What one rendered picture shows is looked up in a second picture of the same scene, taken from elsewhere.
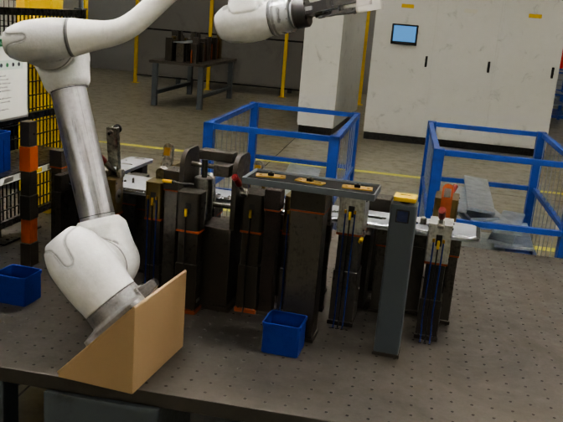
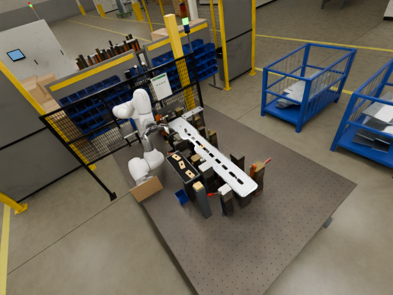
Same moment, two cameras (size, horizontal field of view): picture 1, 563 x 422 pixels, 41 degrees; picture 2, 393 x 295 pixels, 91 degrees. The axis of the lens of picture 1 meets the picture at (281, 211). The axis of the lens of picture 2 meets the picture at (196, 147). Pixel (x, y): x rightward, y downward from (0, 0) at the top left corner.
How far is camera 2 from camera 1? 2.02 m
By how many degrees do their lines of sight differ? 54
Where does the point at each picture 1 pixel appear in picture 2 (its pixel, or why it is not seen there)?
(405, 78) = not seen: outside the picture
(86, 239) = (132, 164)
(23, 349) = not seen: hidden behind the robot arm
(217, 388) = (154, 208)
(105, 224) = (146, 155)
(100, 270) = (134, 173)
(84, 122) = (139, 129)
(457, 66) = not seen: outside the picture
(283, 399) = (161, 221)
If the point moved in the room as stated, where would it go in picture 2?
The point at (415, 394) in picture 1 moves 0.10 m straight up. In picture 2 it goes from (192, 237) to (189, 233)
